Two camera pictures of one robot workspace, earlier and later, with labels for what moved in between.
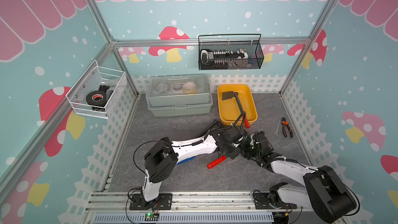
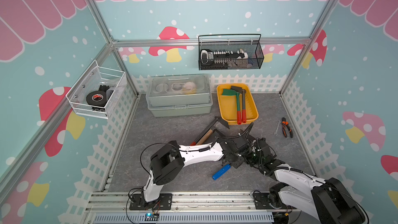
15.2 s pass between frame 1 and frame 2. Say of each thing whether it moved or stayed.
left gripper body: moved
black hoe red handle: moved
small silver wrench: stayed
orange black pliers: stayed
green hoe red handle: moved
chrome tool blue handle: moved
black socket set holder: stayed
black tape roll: stayed
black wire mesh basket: stayed
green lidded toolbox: stayed
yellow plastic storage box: stayed
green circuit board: stayed
